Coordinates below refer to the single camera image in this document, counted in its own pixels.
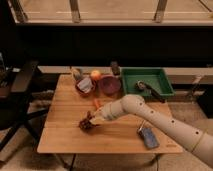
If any dark red grape bunch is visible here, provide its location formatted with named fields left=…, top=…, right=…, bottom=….
left=79, top=111, right=96, bottom=132

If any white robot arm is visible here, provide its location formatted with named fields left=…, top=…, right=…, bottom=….
left=94, top=94, right=213, bottom=169

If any green plastic tray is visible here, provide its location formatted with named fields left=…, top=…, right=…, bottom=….
left=121, top=67, right=174, bottom=99

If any purple bowl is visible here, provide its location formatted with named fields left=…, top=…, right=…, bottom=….
left=98, top=75, right=121, bottom=95

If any red bowl with white cloth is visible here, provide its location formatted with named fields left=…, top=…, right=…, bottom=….
left=75, top=77, right=96, bottom=97

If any orange apple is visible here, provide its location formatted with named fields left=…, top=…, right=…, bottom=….
left=90, top=70, right=101, bottom=81

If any wooden folding table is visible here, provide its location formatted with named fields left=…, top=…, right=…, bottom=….
left=37, top=74, right=183, bottom=154

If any metal spoon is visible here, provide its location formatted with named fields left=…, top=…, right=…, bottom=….
left=137, top=120, right=146, bottom=133

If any dark small bottle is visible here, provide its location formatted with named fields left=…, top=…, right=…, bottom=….
left=110, top=61, right=120, bottom=76

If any blue sponge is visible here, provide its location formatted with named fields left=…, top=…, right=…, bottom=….
left=139, top=127, right=159, bottom=149

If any black office chair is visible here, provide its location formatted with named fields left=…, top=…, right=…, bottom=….
left=0, top=53, right=48, bottom=152

